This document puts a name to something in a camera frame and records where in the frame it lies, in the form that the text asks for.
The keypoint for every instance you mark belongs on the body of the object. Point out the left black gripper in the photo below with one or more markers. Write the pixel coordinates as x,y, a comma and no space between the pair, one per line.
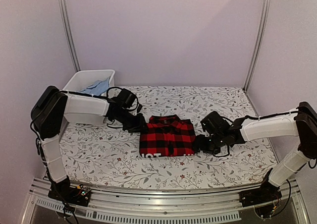
138,127

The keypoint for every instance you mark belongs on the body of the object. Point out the right aluminium frame post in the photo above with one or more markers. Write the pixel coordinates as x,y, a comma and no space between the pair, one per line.
258,43

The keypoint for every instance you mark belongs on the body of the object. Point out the white plastic bin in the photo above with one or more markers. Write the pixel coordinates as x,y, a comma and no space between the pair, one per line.
86,81

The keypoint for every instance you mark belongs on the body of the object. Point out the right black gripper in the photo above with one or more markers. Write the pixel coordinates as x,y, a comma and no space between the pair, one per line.
200,145

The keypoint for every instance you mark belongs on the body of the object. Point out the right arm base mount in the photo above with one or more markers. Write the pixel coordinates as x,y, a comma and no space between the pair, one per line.
265,193

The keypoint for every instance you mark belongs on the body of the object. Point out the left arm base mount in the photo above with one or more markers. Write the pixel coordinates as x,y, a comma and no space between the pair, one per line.
77,195

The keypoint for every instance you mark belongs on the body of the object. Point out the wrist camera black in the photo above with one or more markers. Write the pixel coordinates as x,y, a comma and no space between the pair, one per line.
126,99
213,123

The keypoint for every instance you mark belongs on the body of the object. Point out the light blue shirt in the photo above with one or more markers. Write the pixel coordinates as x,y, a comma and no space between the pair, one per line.
97,88

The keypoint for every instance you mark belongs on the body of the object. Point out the floral patterned table cloth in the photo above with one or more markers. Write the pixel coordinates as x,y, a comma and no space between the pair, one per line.
107,155

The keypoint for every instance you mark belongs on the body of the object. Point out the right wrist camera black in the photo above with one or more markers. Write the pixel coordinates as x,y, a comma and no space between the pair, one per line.
213,123

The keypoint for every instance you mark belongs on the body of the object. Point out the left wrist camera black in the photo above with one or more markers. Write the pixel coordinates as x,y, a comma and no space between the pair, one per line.
126,99

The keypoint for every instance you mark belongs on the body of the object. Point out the red black plaid shirt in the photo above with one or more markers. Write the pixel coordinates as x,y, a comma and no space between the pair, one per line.
168,136

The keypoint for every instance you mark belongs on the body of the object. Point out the aluminium frame post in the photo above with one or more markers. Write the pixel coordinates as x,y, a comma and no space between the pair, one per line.
258,43
68,34

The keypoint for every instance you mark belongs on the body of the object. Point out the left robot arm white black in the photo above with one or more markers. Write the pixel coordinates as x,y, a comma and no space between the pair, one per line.
55,105

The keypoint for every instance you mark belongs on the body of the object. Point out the left aluminium frame post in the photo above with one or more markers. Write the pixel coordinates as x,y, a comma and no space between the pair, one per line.
68,34

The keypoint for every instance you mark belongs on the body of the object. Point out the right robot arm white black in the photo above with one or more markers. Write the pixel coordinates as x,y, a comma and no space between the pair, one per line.
300,121

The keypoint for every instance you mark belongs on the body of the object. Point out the aluminium front rail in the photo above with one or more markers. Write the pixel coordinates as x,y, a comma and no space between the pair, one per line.
38,195

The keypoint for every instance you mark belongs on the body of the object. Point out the perforated metal cable tray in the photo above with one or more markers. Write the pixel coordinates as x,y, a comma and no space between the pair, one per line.
138,215

